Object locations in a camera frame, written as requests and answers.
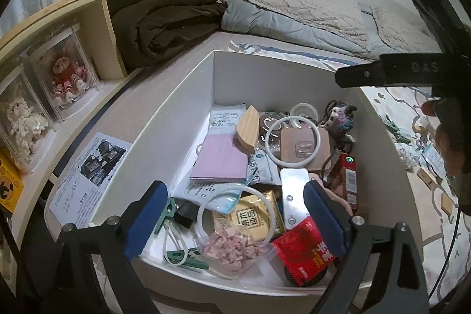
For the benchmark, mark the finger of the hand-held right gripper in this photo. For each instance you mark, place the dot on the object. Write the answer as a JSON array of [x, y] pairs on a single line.
[[368, 75]]

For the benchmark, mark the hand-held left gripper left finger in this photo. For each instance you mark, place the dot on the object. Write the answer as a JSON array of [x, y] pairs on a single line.
[[147, 218]]

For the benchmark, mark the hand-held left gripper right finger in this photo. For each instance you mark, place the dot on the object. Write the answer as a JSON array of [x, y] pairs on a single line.
[[323, 214]]

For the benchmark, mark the dark green clip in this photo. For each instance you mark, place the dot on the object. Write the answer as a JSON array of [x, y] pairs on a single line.
[[189, 263]]

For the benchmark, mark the bag of pink pieces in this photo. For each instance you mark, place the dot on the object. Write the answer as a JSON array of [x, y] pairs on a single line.
[[230, 249]]

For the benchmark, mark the white shoe box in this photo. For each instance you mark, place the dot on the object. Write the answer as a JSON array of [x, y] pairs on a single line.
[[176, 108]]

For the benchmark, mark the person's right hand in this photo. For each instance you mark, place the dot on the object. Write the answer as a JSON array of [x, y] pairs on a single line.
[[447, 144]]

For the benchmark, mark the light green clip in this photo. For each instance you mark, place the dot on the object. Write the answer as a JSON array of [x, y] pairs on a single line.
[[392, 126], [162, 216]]

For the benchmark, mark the metal plate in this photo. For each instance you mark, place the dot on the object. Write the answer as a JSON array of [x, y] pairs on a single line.
[[294, 196]]

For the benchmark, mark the beige quilted pillow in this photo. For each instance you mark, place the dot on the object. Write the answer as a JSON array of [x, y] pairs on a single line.
[[401, 27], [305, 10]]

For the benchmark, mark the white plastic loop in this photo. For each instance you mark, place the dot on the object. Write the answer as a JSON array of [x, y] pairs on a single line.
[[174, 244]]

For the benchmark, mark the red foil packet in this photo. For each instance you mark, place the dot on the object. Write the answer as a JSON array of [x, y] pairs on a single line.
[[305, 251]]

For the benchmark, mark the red carton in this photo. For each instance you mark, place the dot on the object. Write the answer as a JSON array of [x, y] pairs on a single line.
[[347, 178]]

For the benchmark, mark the dark crocheted doll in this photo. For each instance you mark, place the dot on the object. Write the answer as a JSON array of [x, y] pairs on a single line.
[[342, 117]]

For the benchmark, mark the white blue packet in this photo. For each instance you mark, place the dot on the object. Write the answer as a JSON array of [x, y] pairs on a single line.
[[432, 156], [209, 194], [263, 170]]

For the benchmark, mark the gold foil packet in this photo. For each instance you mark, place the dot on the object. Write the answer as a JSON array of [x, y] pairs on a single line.
[[254, 218]]

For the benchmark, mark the translucent tape roll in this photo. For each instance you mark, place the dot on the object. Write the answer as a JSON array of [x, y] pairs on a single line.
[[303, 107]]

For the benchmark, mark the printed paper leaflet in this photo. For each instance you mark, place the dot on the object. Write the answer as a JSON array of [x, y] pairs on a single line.
[[88, 170]]

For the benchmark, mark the pink paper sheet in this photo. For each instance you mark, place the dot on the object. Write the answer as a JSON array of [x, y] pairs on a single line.
[[220, 159]]

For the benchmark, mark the cartoon printed blanket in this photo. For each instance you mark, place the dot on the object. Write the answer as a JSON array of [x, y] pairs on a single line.
[[423, 211]]

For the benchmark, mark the half-moon wooden piece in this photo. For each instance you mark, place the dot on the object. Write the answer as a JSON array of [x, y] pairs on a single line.
[[248, 130]]

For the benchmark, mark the grey folded duvet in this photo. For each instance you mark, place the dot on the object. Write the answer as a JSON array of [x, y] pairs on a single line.
[[265, 23]]

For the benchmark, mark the white printed packet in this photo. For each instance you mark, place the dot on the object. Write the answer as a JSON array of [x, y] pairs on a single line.
[[224, 117]]

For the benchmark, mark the yellow box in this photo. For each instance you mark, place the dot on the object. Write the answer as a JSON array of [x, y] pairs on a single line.
[[7, 181]]

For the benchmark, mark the white doll display case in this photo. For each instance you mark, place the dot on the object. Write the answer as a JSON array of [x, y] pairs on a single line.
[[22, 126]]

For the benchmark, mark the red doll display case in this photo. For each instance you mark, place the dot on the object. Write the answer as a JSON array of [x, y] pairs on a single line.
[[64, 75]]

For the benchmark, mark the wooden shelf unit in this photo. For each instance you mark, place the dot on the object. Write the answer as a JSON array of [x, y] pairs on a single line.
[[110, 41]]

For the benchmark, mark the brown folded blanket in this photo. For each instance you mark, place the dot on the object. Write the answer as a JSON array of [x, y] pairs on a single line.
[[165, 23]]

